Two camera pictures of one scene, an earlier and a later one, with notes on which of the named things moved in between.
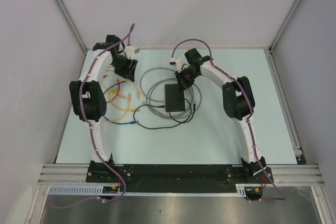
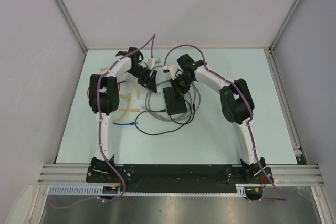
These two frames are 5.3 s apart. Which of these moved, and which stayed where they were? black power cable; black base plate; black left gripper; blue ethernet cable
Moved: black power cable; black left gripper
Stayed: blue ethernet cable; black base plate
